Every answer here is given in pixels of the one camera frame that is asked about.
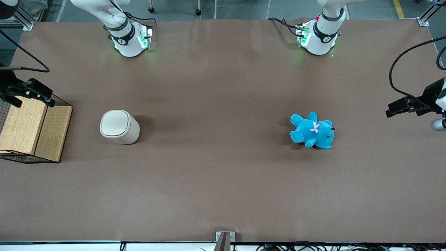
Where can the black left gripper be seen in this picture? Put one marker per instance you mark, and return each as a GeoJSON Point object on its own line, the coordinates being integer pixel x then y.
{"type": "Point", "coordinates": [430, 94]}

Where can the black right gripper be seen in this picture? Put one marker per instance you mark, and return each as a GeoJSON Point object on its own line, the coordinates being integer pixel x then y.
{"type": "Point", "coordinates": [7, 84]}

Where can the white lidded trash can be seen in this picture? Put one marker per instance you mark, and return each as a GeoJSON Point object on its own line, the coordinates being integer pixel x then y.
{"type": "Point", "coordinates": [118, 126]}

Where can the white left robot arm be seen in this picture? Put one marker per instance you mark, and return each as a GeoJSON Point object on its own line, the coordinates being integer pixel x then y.
{"type": "Point", "coordinates": [318, 40]}

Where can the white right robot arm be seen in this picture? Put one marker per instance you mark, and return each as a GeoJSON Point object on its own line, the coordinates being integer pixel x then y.
{"type": "Point", "coordinates": [127, 43]}

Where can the light wooden block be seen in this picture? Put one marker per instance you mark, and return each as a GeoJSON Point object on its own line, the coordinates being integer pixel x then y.
{"type": "Point", "coordinates": [21, 125]}

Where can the wooden board panel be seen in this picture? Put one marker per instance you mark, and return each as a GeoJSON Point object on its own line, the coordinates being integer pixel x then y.
{"type": "Point", "coordinates": [54, 132]}

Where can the blue teddy bear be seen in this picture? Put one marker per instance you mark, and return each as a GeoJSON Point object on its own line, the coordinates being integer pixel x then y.
{"type": "Point", "coordinates": [310, 130]}

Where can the aluminium frame profile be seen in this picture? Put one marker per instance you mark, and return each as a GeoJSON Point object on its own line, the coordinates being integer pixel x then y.
{"type": "Point", "coordinates": [423, 21]}
{"type": "Point", "coordinates": [24, 21]}

